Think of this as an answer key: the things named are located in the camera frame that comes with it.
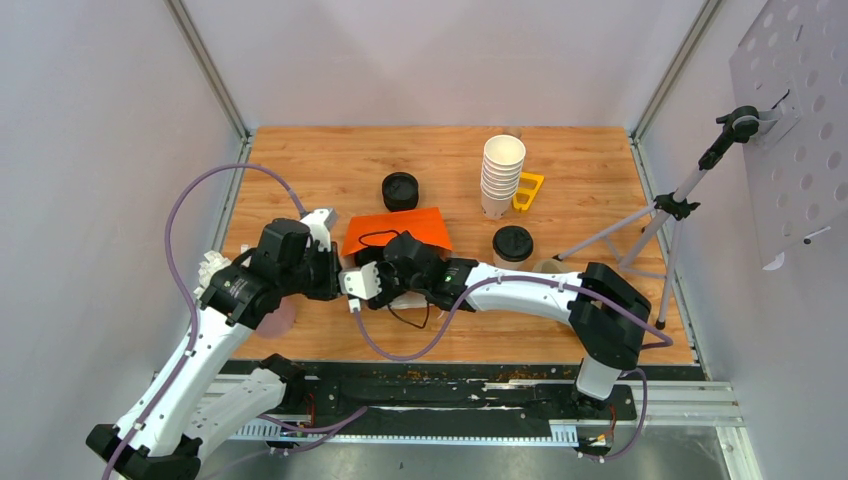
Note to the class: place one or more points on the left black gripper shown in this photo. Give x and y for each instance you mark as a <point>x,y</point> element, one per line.
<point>330,290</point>

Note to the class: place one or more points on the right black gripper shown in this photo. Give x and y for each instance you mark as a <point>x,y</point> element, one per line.
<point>388,292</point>

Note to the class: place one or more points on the orange paper takeout bag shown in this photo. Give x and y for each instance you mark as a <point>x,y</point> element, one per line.
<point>426,225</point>

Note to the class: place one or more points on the black plastic cup lid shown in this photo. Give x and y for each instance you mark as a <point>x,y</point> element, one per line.
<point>512,243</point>

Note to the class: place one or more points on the white paper coffee cup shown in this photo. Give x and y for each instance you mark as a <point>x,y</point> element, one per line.
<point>507,263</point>

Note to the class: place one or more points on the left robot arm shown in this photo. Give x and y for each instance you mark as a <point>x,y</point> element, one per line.
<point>168,433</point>

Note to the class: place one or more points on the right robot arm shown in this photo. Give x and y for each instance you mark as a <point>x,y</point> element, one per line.
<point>606,313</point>

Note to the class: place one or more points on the pink cup with packets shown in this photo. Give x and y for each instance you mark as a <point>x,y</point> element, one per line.
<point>232,290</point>

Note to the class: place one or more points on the stack of black lids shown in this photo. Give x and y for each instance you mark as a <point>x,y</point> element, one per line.
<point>400,192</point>

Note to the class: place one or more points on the stack of white paper cups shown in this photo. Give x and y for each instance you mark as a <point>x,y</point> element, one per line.
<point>502,165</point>

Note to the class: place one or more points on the yellow plastic holder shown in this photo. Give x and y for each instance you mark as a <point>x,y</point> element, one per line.
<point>529,187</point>

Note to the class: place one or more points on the brown pulp cup carrier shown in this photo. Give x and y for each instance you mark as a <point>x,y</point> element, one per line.
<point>554,267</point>

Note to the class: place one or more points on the grey tripod stand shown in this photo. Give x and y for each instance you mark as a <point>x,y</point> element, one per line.
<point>737,127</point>

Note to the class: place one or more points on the white perforated panel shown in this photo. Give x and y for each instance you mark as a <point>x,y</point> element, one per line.
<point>791,65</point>

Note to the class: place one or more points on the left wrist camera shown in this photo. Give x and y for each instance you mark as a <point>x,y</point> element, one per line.
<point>320,223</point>

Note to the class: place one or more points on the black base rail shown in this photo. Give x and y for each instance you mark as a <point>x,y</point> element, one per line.
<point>500,403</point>

